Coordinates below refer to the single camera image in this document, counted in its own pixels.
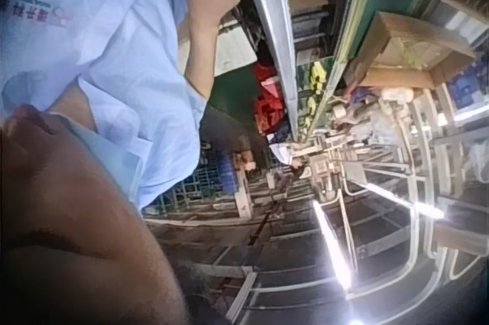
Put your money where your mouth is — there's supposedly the open brown cardboard box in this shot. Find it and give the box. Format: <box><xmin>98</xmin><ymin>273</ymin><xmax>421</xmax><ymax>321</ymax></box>
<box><xmin>342</xmin><ymin>10</ymin><xmax>475</xmax><ymax>91</ymax></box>

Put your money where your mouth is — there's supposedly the red bag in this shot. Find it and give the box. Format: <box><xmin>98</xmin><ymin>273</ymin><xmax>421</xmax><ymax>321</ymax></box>
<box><xmin>251</xmin><ymin>62</ymin><xmax>296</xmax><ymax>135</ymax></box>

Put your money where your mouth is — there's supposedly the blue plastic crate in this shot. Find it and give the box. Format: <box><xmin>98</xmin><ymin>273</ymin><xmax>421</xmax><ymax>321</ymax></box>
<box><xmin>445</xmin><ymin>53</ymin><xmax>489</xmax><ymax>120</ymax></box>

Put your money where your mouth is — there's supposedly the white paper sheet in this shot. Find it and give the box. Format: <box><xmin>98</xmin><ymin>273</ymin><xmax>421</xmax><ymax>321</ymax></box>
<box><xmin>212</xmin><ymin>21</ymin><xmax>259</xmax><ymax>77</ymax></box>

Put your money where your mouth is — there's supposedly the long ceiling light strip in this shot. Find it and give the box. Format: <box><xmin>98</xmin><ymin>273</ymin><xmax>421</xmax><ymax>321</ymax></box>
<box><xmin>311</xmin><ymin>197</ymin><xmax>354</xmax><ymax>292</ymax></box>
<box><xmin>362</xmin><ymin>179</ymin><xmax>444</xmax><ymax>223</ymax></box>

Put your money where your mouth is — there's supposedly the stack of blue crates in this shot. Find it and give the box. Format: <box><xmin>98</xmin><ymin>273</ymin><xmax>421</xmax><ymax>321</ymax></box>
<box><xmin>159</xmin><ymin>144</ymin><xmax>246</xmax><ymax>212</ymax></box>

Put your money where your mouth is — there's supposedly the grey metal workbench rail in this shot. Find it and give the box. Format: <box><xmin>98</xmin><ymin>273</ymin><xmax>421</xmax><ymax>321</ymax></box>
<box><xmin>236</xmin><ymin>0</ymin><xmax>300</xmax><ymax>139</ymax></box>

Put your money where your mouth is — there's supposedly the row of yellow green bins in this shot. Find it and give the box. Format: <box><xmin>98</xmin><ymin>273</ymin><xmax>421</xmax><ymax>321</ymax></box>
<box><xmin>297</xmin><ymin>56</ymin><xmax>334</xmax><ymax>128</ymax></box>

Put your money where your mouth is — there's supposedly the white plastic bag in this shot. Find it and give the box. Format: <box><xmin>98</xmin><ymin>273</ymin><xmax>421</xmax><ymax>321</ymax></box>
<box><xmin>381</xmin><ymin>85</ymin><xmax>416</xmax><ymax>106</ymax></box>

